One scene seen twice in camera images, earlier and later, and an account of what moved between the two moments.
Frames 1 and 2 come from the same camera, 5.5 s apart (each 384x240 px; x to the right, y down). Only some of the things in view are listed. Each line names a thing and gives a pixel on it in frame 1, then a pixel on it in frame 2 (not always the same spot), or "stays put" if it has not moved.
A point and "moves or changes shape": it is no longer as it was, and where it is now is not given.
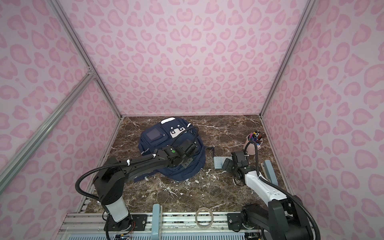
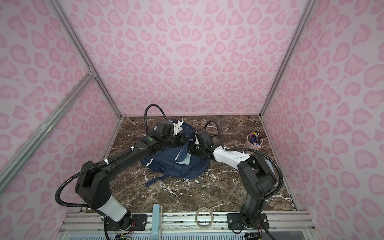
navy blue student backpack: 168,131 moves or changes shape
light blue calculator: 219,161 moves or changes shape
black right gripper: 231,163 → 191,147
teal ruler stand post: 157,219 stays put
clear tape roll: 196,215 stays put
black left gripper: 191,158 → 182,142
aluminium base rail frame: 174,226 stays put
